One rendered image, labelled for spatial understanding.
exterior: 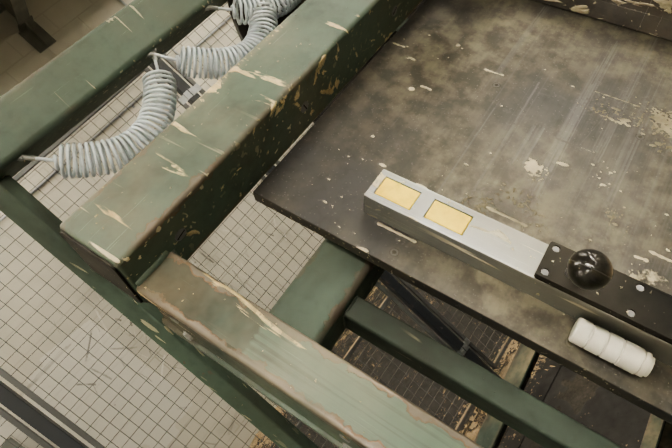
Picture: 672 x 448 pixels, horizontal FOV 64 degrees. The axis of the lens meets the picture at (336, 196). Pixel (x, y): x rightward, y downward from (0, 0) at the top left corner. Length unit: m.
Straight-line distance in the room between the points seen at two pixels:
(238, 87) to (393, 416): 0.45
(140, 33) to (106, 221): 0.62
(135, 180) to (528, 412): 0.52
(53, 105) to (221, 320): 0.64
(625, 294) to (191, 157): 0.51
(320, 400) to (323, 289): 0.18
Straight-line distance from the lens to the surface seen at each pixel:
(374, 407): 0.55
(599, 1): 1.04
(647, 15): 1.03
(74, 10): 5.75
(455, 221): 0.66
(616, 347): 0.64
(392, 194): 0.68
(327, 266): 0.71
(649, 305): 0.66
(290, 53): 0.78
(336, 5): 0.86
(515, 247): 0.65
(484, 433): 1.74
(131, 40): 1.19
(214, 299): 0.62
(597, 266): 0.52
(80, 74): 1.14
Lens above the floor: 1.82
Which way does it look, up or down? 10 degrees down
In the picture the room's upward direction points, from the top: 46 degrees counter-clockwise
